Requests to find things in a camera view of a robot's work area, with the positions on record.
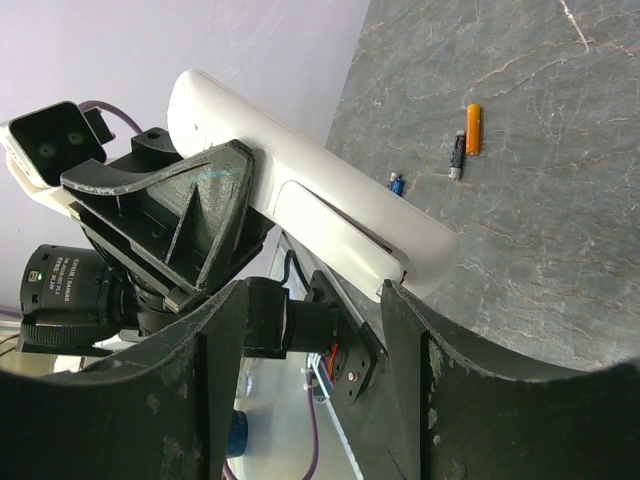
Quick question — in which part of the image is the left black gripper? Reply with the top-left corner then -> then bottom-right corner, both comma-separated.
61,128 -> 273,314

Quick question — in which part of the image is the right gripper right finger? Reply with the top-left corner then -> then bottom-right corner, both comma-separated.
380,281 -> 639,479

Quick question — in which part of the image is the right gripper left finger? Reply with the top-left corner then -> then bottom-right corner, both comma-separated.
1,281 -> 248,479

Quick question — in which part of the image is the white remote control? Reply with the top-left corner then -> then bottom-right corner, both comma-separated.
167,70 -> 459,301

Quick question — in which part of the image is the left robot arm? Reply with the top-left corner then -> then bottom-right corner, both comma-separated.
20,130 -> 385,403

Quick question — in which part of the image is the blue battery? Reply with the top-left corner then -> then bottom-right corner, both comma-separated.
388,172 -> 405,196

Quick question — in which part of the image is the black white battery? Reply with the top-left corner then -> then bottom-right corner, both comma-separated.
448,131 -> 466,181

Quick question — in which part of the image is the orange battery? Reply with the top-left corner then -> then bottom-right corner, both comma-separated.
466,103 -> 482,155

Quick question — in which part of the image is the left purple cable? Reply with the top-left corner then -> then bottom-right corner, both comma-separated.
79,99 -> 139,134

